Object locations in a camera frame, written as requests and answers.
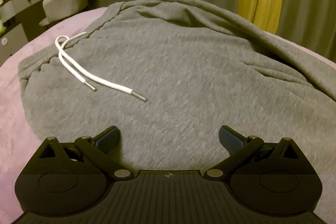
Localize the grey sweatpants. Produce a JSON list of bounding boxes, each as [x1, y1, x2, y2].
[[18, 0, 335, 173]]

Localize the pink bed blanket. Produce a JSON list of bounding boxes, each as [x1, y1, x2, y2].
[[1, 7, 335, 223]]

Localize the dark vanity desk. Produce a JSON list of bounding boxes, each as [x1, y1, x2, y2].
[[1, 0, 46, 64]]

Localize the grey upholstered chair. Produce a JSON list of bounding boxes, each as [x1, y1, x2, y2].
[[39, 0, 88, 27]]

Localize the white drawstring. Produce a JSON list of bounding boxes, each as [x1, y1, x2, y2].
[[54, 32, 148, 102]]

